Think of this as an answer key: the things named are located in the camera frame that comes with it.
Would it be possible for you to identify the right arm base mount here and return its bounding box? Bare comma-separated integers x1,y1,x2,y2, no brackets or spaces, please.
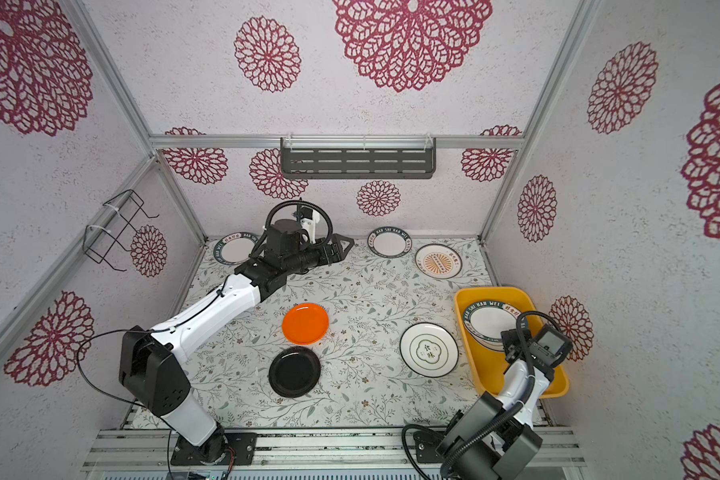
413,428,454,464

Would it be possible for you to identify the black wire wall rack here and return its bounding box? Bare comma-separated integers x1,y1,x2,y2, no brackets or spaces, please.
81,189,159,273

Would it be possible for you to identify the orange sunburst plate right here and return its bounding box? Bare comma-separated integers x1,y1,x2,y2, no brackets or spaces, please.
415,243,463,280

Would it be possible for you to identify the green rim plate back right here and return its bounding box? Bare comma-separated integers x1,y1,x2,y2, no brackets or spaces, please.
367,226,412,258

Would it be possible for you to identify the yellow plastic bin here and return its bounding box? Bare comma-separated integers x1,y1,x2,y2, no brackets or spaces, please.
454,286,535,396

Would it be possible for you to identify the grey wall shelf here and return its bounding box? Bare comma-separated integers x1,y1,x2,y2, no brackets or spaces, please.
280,137,437,180

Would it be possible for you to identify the green rim white plate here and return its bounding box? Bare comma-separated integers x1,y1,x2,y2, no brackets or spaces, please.
462,300,521,353

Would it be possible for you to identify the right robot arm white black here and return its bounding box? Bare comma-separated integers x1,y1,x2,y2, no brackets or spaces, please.
401,310,573,479

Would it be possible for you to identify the aluminium front rail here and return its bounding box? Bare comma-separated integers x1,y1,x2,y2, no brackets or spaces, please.
80,427,587,472

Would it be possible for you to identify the green rim plate back left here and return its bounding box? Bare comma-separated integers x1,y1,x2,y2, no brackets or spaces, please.
212,232,259,266

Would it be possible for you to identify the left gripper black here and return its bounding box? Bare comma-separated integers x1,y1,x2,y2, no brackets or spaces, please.
285,232,355,277

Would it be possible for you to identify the black plate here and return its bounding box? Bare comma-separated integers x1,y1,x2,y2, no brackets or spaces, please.
268,346,321,398

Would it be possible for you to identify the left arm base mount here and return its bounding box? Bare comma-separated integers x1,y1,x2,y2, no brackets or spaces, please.
170,431,258,467

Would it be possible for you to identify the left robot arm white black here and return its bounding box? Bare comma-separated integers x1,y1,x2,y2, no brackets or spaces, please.
118,199,355,461

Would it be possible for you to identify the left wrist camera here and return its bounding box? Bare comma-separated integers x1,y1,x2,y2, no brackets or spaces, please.
267,218,318,256

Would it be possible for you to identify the white flower outline plate front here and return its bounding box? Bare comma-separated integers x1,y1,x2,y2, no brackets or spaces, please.
399,322,459,378

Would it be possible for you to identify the orange plastic plate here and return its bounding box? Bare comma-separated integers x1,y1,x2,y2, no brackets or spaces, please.
281,303,330,346

